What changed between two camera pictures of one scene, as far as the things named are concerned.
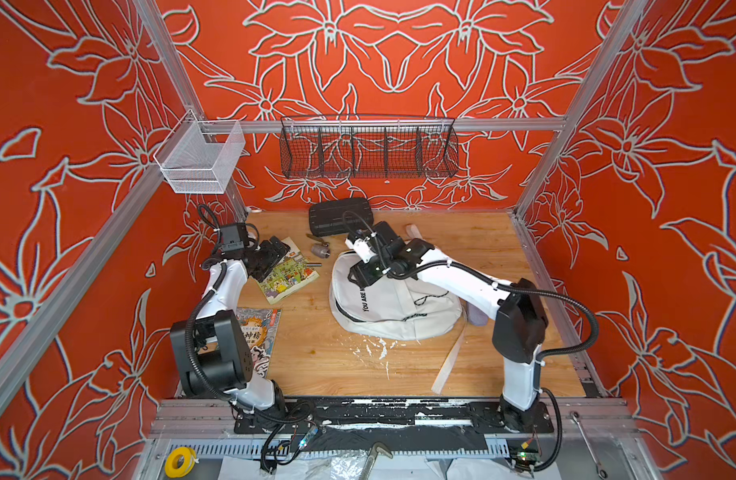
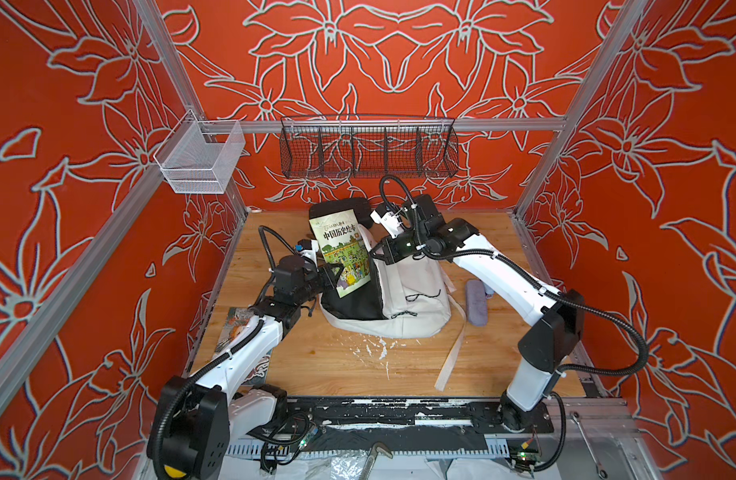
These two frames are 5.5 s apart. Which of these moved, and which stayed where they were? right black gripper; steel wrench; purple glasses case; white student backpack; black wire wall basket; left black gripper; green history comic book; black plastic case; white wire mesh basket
Moved: green history comic book; right black gripper; left black gripper
Stayed: white student backpack; black plastic case; black wire wall basket; purple glasses case; steel wrench; white wire mesh basket
